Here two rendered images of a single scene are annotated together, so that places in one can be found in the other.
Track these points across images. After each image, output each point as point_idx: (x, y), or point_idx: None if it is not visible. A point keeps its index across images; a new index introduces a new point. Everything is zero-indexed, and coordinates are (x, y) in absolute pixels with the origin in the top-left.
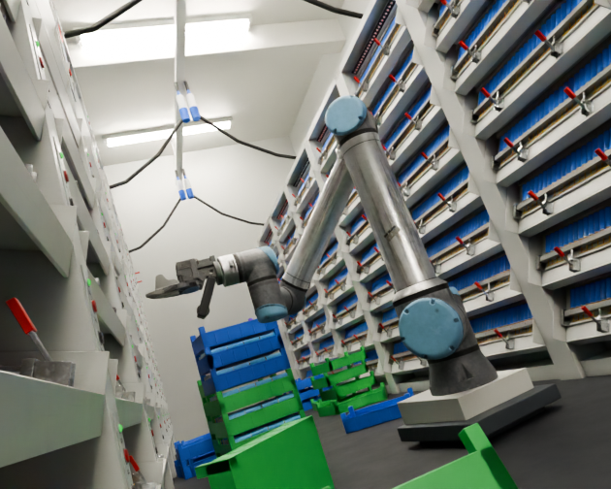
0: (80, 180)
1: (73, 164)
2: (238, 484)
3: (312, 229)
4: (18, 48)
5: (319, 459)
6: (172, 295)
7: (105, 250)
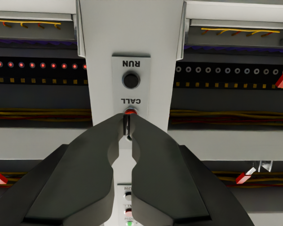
0: (246, 212)
1: None
2: None
3: None
4: None
5: None
6: (75, 172)
7: (223, 158)
